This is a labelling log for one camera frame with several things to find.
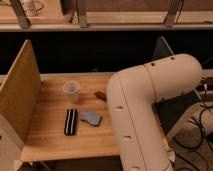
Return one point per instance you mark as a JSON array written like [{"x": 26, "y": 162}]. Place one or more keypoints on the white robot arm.
[{"x": 130, "y": 95}]

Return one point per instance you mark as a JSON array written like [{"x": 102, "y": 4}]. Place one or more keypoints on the dark red small object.
[{"x": 100, "y": 95}]

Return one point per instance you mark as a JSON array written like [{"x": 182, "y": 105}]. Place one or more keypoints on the blue sponge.
[{"x": 91, "y": 118}]

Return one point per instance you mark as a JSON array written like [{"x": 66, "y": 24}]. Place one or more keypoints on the clear plastic cup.
[{"x": 71, "y": 89}]

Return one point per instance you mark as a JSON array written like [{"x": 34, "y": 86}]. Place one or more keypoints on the black white striped block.
[{"x": 70, "y": 123}]

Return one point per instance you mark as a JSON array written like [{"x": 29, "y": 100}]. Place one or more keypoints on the dark right side panel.
[{"x": 173, "y": 112}]

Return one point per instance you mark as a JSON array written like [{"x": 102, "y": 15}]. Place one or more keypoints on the wooden back shelf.
[{"x": 107, "y": 15}]

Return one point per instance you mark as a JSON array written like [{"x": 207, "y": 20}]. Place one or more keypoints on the wooden side panel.
[{"x": 18, "y": 94}]

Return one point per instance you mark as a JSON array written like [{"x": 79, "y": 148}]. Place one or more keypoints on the white bottle on shelf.
[{"x": 30, "y": 7}]

